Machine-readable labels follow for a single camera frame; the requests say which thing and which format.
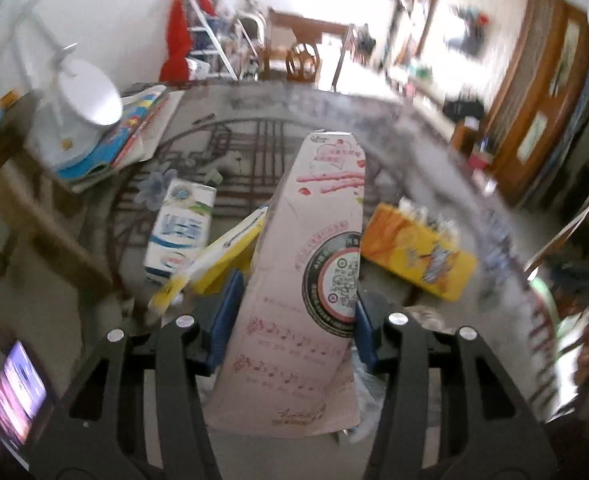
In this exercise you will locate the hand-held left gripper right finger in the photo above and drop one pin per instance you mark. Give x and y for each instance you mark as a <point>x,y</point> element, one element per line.
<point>365,330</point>

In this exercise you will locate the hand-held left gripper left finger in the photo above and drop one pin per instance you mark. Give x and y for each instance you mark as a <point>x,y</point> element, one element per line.
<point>227,320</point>

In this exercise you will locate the white blue milk carton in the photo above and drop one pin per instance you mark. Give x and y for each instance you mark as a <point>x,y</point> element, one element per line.
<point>179,230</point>

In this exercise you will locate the pink paper carton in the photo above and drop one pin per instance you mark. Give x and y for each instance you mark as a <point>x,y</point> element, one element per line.
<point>304,240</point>

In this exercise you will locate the red trash bin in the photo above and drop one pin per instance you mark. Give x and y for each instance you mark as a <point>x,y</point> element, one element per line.
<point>479,160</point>

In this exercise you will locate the yellow flat box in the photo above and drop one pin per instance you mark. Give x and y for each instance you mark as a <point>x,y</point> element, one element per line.
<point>214,265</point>

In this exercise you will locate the orange drink carton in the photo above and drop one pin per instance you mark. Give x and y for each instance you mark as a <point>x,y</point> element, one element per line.
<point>414,255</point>

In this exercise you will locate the colourful book stack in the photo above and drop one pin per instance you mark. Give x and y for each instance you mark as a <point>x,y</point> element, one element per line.
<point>139,115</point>

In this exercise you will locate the phone with lit screen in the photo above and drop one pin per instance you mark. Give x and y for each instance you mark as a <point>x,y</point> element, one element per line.
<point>14,390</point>

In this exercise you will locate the wooden desk rack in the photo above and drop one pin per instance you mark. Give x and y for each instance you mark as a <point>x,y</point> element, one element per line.
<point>29,200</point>

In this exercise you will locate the black bag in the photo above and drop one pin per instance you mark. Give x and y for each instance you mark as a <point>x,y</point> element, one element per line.
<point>462,110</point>

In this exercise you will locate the white desk lamp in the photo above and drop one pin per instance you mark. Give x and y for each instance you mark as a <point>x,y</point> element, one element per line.
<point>89,90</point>

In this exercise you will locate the white magazine rack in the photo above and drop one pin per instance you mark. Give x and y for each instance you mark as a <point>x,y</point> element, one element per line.
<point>214,50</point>

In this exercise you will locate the carved wooden chair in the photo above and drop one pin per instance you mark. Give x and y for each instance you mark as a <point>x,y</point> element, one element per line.
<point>302,60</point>

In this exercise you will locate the red cloth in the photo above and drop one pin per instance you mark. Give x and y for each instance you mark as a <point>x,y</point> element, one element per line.
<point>174,45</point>

